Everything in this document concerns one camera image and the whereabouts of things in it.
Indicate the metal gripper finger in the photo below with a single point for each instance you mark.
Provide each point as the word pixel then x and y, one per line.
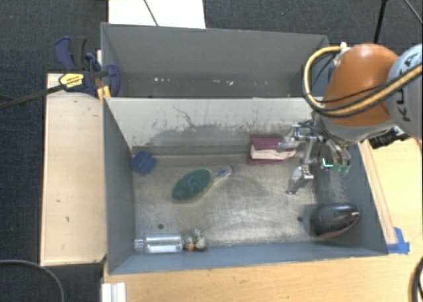
pixel 291 140
pixel 297 180

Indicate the red-brown flat block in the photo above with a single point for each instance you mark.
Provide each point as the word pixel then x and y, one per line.
pixel 264 150

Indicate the black glossy oval object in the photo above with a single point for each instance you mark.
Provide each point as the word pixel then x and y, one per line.
pixel 333 219

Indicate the grey metal bin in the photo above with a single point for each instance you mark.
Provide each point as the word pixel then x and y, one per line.
pixel 231 208

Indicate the dark green oval scrub brush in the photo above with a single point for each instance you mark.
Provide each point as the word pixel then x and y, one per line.
pixel 191 184

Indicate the small speckled toy animal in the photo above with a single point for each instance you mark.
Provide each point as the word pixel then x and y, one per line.
pixel 197 242

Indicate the blue sponge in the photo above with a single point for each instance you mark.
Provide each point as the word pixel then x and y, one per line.
pixel 143 162

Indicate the clear plastic bottle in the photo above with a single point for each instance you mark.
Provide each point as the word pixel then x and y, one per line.
pixel 160 243

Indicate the pale wood flat board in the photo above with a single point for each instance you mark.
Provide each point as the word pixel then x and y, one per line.
pixel 72 178

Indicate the black cylinder on white bracket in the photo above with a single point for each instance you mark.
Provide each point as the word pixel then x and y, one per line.
pixel 386 138

